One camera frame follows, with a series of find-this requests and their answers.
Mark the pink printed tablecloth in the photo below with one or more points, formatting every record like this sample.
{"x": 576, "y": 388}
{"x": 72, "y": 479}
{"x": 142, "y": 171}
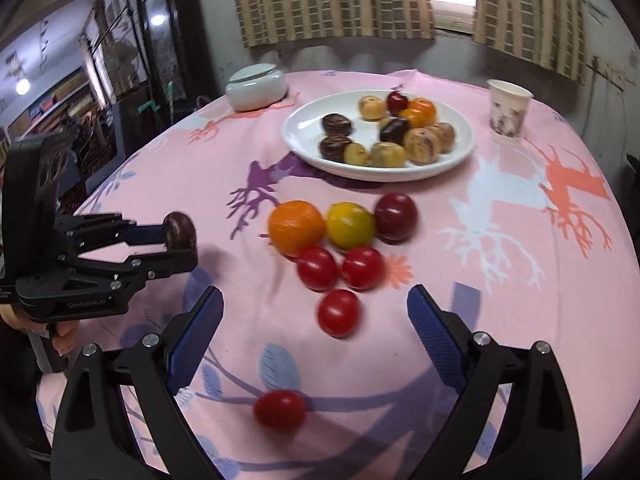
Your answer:
{"x": 475, "y": 260}

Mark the white ceramic lidded jar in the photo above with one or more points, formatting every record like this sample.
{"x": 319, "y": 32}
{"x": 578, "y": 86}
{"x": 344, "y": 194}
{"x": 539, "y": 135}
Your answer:
{"x": 255, "y": 87}

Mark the red tomato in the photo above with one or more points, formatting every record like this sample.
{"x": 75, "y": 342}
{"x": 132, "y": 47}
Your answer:
{"x": 279, "y": 409}
{"x": 316, "y": 267}
{"x": 339, "y": 312}
{"x": 362, "y": 267}

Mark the person's left hand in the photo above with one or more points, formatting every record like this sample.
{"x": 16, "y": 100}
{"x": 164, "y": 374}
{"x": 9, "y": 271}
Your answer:
{"x": 65, "y": 342}

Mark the dark wooden cabinet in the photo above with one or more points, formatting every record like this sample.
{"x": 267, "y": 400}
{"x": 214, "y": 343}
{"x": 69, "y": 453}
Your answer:
{"x": 170, "y": 35}

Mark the large tan round fruit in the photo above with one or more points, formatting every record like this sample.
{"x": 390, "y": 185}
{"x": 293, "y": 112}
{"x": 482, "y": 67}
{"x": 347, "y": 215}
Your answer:
{"x": 422, "y": 146}

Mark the checked brown curtain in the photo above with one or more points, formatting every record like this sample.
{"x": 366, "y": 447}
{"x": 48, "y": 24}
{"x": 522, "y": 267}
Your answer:
{"x": 325, "y": 0}
{"x": 530, "y": 10}

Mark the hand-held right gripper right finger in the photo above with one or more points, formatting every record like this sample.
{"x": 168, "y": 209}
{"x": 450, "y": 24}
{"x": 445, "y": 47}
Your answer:
{"x": 435, "y": 335}

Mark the orange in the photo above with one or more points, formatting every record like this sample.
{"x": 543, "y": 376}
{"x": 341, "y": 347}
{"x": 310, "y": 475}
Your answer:
{"x": 296, "y": 227}
{"x": 424, "y": 106}
{"x": 412, "y": 119}

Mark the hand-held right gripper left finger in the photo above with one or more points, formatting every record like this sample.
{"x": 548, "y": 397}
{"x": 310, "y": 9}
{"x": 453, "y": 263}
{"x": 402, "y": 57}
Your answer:
{"x": 195, "y": 340}

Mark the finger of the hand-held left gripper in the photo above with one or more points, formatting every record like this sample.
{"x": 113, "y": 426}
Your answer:
{"x": 165, "y": 262}
{"x": 147, "y": 235}

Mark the dark purple oblong fruit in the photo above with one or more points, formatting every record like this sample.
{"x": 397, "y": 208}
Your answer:
{"x": 395, "y": 131}

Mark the dark red apple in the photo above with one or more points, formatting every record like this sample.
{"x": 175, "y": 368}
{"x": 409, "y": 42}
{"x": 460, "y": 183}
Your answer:
{"x": 396, "y": 216}
{"x": 397, "y": 101}

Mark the printed paper cup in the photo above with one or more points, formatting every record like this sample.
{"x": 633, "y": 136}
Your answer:
{"x": 507, "y": 110}

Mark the wall power socket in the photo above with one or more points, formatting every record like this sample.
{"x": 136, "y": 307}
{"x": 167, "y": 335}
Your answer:
{"x": 607, "y": 71}

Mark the white plate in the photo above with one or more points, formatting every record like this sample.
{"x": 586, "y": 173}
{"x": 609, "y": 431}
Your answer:
{"x": 305, "y": 130}

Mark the dark brown round fruit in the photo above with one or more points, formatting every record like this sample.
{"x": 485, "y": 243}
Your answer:
{"x": 336, "y": 124}
{"x": 332, "y": 148}
{"x": 182, "y": 230}

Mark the yellow round fruit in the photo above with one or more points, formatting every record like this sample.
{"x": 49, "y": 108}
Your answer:
{"x": 350, "y": 225}

